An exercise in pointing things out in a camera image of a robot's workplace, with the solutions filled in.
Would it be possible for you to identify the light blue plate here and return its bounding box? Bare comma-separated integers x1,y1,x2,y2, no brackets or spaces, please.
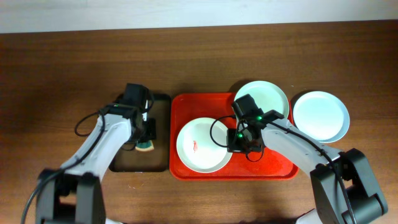
293,91,350,143

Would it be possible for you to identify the light green plate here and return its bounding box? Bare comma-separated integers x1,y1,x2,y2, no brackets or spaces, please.
234,81,290,119

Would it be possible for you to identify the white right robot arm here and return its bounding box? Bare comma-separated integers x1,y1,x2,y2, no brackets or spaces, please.
236,110,388,223

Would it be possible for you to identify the white plate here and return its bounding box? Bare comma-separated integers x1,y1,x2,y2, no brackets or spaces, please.
176,118,232,174

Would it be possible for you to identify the green yellow sponge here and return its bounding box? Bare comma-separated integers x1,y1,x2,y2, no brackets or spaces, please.
135,140,154,152

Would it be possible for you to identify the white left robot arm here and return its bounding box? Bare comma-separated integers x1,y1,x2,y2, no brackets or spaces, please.
32,103,150,223

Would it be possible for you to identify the red plastic tray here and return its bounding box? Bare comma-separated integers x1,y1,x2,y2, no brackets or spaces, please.
169,93,299,181

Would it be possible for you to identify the dark brown tray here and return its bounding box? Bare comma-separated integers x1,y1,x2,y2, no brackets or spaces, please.
109,93,171,172

